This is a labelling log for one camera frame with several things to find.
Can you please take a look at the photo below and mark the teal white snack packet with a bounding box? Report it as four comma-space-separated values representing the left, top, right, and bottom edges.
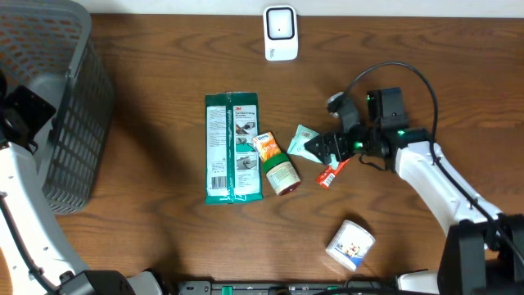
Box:
287, 125, 322, 164

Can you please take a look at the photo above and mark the red coffee stick sachet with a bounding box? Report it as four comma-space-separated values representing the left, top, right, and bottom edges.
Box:
316, 159, 350, 189

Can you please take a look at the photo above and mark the green lid white jar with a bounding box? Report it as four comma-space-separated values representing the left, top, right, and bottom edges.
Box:
262, 153, 301, 196

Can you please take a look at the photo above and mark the small orange carton box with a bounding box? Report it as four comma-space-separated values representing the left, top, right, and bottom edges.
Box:
252, 132, 282, 163

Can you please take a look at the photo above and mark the white blue labelled jar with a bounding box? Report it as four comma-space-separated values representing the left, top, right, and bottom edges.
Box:
326, 220, 375, 272

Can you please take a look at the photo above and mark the white red package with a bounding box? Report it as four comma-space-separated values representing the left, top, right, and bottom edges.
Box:
206, 92, 263, 205

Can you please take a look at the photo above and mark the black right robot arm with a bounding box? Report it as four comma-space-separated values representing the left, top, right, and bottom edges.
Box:
305, 88, 523, 294

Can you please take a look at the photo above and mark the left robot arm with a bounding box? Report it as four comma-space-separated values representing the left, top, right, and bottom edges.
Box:
1, 77, 174, 295

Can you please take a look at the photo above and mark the white barcode scanner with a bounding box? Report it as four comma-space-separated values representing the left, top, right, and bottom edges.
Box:
263, 5, 299, 61

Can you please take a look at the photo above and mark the grey plastic mesh basket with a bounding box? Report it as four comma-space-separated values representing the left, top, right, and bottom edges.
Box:
1, 1, 115, 215

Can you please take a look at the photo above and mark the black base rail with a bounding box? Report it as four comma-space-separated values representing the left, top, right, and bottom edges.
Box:
175, 278, 396, 295

